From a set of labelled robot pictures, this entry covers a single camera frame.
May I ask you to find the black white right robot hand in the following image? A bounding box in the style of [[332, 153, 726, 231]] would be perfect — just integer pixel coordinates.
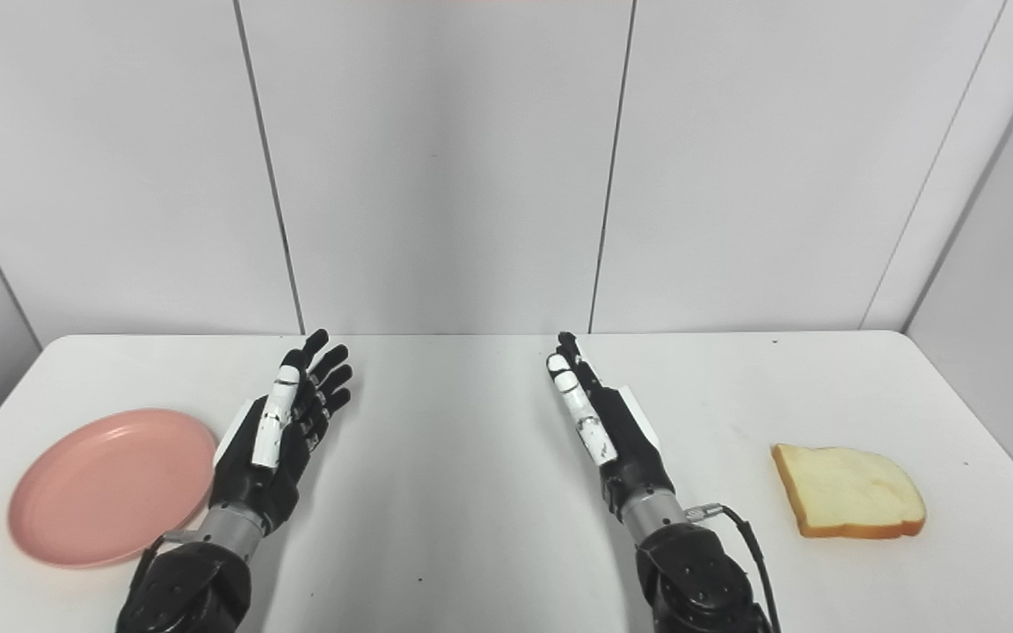
[[546, 331, 676, 521]]

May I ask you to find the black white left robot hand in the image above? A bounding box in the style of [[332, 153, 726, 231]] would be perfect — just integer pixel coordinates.
[[210, 330, 354, 535]]

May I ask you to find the pink round plate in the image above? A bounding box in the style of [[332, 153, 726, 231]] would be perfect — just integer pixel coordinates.
[[7, 408, 219, 569]]

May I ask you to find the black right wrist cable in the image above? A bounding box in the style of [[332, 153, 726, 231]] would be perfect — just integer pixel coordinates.
[[687, 503, 780, 633]]

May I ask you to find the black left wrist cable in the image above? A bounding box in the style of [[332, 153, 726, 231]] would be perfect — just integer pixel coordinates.
[[130, 530, 201, 586]]

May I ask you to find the slice of white bread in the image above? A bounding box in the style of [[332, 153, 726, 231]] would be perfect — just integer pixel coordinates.
[[771, 443, 927, 540]]

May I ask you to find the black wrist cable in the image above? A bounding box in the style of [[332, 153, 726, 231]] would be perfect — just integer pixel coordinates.
[[687, 503, 780, 633], [130, 530, 201, 586]]

